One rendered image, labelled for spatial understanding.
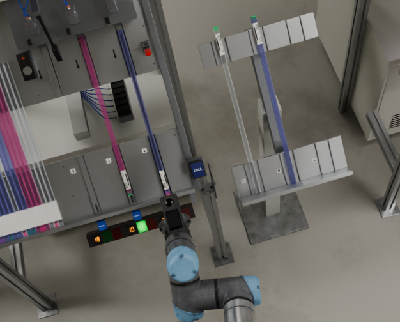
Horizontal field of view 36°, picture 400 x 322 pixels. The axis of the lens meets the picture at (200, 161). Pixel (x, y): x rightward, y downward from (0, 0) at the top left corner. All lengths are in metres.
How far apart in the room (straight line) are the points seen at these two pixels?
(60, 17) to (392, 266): 1.58
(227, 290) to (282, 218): 1.10
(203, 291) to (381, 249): 1.20
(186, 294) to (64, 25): 0.79
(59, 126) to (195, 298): 0.93
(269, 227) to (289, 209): 0.11
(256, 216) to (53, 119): 0.93
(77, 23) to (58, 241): 1.22
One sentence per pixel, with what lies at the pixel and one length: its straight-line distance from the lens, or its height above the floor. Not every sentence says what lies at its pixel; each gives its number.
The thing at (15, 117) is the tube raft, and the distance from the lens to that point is 1.85.
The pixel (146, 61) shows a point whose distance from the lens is 1.81.
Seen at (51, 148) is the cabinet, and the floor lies 0.62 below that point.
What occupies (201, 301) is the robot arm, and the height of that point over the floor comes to 0.93.
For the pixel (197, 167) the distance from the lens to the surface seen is 1.82.
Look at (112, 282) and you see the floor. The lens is 2.59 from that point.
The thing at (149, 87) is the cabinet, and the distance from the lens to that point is 2.21.
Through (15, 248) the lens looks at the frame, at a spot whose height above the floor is 0.31.
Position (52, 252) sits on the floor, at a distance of 2.71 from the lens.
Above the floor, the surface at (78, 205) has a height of 0.75.
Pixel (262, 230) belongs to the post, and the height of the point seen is 0.01.
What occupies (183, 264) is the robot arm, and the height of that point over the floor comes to 1.02.
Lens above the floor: 2.41
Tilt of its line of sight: 62 degrees down
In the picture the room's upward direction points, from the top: 13 degrees counter-clockwise
